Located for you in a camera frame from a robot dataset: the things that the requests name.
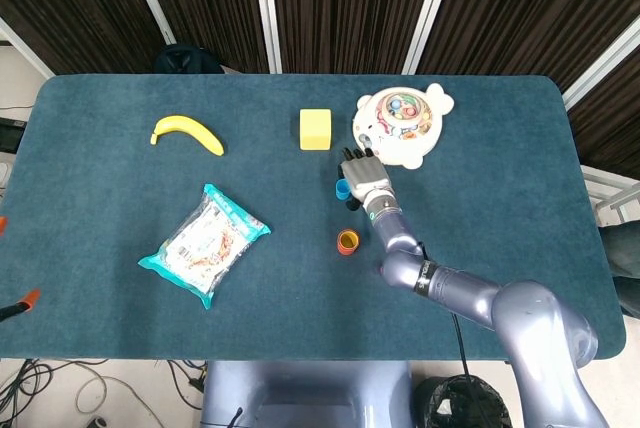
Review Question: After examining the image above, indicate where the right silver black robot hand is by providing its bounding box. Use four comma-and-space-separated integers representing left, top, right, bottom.
339, 146, 392, 212

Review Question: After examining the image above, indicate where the white rabbit toy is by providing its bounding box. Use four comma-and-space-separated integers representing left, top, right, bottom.
351, 82, 456, 170

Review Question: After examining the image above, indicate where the yellow foam cube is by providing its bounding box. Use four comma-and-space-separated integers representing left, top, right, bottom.
298, 108, 333, 151

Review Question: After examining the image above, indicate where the orange plastic cup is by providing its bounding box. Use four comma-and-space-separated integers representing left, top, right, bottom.
335, 228, 361, 256

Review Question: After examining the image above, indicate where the teal table cloth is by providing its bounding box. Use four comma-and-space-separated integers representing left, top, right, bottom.
0, 73, 628, 362

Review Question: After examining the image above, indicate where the teal noodle package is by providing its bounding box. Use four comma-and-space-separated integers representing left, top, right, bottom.
137, 183, 272, 310

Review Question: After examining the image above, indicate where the yellow banana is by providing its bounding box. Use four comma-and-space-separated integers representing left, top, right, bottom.
150, 114, 225, 156

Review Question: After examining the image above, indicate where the black backpack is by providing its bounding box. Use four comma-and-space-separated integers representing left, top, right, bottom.
153, 44, 224, 75

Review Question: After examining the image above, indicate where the grey blue robot torso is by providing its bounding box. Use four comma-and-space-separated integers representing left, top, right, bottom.
200, 360, 416, 428

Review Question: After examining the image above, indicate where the black trash bin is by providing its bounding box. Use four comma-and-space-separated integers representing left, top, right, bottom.
413, 375, 512, 428

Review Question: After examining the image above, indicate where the white metal rack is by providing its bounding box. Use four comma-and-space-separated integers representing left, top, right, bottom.
582, 165, 640, 225

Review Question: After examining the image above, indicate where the dark blue denim cloth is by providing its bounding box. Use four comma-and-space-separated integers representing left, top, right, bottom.
597, 225, 640, 319

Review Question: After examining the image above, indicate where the black box device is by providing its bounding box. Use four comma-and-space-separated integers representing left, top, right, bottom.
0, 116, 27, 153

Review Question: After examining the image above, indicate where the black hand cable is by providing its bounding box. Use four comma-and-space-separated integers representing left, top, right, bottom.
418, 241, 474, 428

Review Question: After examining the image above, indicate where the black floor cable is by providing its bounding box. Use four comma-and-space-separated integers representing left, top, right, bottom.
167, 360, 206, 395
0, 358, 109, 414

